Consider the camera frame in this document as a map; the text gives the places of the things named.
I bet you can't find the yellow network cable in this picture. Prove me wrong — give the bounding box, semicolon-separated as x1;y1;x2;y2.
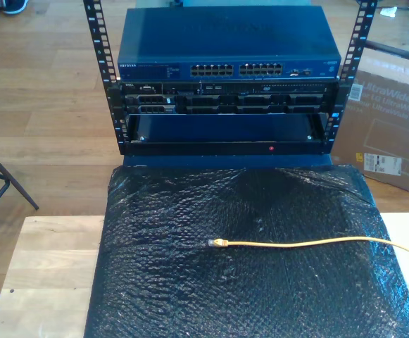
207;236;409;267

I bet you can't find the black rack shelf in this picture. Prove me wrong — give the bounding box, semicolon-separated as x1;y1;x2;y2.
118;113;334;156

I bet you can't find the black rack server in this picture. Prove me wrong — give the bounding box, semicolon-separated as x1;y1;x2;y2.
108;80;349;117

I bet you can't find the black bubble-wrap mat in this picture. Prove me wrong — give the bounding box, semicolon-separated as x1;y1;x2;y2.
83;165;409;338

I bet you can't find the brown cardboard monitor box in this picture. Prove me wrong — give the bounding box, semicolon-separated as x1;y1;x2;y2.
330;47;409;201

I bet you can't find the black metal bar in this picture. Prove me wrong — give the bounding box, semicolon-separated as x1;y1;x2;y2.
365;39;409;66

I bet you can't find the person's shoe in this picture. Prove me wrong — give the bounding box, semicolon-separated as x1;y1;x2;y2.
2;0;30;15

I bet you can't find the blue rack base plate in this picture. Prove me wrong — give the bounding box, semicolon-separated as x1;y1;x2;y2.
122;154;334;170

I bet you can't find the blue network switch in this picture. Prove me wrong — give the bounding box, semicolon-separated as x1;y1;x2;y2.
117;6;342;82

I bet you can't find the black perforated rack post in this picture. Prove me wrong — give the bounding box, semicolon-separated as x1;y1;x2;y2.
82;0;127;156
325;0;378;145

